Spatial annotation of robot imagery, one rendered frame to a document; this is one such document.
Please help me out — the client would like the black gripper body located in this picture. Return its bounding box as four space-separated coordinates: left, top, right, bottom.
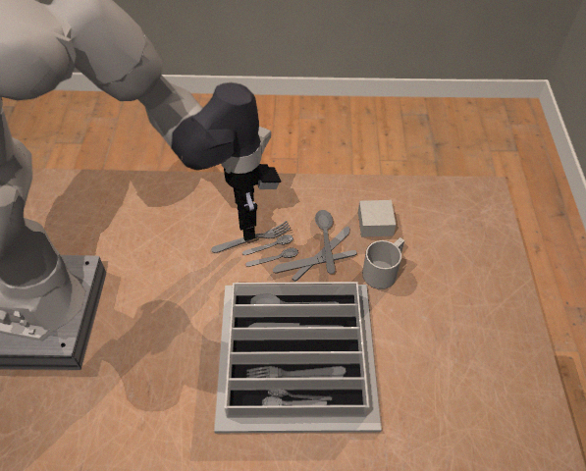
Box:
224 166 259 201

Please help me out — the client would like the grey mug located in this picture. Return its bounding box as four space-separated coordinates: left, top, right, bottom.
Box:
362 237 404 289

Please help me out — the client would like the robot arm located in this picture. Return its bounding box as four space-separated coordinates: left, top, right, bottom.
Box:
0 0 281 340

